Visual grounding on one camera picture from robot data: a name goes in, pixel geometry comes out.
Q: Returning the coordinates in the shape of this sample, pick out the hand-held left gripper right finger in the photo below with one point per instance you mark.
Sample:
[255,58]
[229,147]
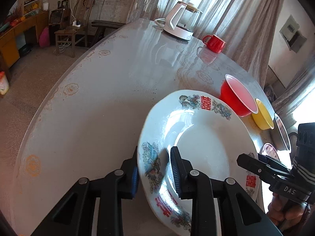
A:
[176,174]

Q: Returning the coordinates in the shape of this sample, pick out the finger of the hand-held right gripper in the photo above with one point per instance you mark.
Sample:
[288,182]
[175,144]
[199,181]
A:
[275,164]
[253,167]

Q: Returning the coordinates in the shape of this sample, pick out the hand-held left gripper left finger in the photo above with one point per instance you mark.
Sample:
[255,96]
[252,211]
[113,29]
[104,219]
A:
[134,179]

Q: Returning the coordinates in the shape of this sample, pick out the small white decorated plate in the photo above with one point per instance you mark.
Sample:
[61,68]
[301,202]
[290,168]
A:
[269,150]

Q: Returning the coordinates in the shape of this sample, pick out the steel bowl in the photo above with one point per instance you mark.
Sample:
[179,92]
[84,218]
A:
[279,130]

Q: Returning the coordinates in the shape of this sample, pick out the large white decorated plate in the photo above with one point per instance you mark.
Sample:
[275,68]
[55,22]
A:
[204,147]

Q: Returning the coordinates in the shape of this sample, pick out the person's right hand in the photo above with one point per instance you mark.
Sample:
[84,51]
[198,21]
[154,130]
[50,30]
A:
[275,211]

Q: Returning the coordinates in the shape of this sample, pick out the bright window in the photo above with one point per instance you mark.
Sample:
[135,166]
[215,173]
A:
[305,113]

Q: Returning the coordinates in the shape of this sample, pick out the yellow plastic bowl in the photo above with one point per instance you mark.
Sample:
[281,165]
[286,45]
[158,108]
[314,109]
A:
[262,118]

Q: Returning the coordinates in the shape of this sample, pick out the narrow beige window curtain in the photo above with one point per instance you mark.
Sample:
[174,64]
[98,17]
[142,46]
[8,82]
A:
[292,91]

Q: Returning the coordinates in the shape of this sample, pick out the red plastic bowl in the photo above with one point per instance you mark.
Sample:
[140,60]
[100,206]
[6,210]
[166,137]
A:
[233,98]

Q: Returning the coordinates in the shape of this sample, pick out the grey printed picture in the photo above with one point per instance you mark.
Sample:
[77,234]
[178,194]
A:
[270,92]

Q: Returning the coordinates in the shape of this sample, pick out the red mug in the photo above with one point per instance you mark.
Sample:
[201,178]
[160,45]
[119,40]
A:
[215,44]

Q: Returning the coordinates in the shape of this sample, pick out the white electric glass kettle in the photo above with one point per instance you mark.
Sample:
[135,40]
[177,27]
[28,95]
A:
[177,22]

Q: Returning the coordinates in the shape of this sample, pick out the dark wooden bench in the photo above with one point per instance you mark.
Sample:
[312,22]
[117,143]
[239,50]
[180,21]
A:
[105,24]

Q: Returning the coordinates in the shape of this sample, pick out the wide beige sheer curtain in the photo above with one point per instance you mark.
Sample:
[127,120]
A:
[221,9]

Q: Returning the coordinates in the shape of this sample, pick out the wooden chair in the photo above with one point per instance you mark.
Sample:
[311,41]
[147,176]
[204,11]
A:
[65,32]

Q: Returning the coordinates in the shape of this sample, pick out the white power strip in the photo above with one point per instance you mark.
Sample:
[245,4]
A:
[76,24]

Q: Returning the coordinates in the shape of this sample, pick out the pink bag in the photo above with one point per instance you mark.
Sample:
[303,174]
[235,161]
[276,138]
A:
[44,38]

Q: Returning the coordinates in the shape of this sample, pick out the dark plastic basin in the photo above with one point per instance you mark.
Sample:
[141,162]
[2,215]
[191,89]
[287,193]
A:
[24,50]

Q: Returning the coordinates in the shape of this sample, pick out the black floor speaker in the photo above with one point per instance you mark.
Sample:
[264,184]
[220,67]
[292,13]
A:
[56,19]

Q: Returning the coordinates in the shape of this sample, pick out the yellow wooden cabinet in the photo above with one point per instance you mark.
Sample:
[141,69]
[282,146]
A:
[14,36]

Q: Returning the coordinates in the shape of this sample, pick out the wall electrical box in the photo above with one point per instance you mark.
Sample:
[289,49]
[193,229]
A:
[292,33]

